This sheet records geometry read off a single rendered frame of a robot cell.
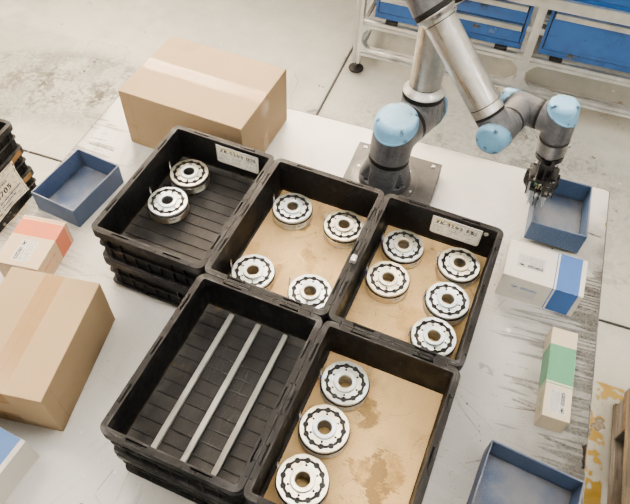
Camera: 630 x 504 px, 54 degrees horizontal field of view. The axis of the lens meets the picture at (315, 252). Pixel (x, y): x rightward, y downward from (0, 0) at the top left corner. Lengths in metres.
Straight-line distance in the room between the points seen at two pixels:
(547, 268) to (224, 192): 0.86
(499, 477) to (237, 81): 1.27
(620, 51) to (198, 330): 2.41
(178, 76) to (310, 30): 1.90
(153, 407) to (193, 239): 0.45
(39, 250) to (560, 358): 1.32
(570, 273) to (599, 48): 1.70
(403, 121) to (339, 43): 2.03
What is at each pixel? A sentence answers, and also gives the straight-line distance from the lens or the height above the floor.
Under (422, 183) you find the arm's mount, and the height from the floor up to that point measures 0.74.
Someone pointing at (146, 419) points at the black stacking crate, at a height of 0.83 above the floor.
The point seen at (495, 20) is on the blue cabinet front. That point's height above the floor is 0.44.
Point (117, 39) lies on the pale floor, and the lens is 3.81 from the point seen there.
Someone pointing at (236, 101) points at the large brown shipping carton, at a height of 0.90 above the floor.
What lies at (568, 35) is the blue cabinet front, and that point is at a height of 0.44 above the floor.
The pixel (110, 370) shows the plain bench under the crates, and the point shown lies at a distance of 1.59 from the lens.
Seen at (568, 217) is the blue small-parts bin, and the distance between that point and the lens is 1.94.
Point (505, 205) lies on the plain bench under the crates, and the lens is 1.94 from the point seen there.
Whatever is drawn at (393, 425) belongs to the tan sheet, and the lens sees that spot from 1.35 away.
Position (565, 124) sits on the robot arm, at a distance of 1.62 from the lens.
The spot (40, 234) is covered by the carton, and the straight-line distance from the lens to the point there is 1.79.
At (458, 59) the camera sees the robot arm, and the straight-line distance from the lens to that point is 1.51.
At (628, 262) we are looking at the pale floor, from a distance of 2.93.
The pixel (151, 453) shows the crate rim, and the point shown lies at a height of 0.93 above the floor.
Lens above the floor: 2.07
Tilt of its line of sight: 53 degrees down
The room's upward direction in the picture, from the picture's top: 3 degrees clockwise
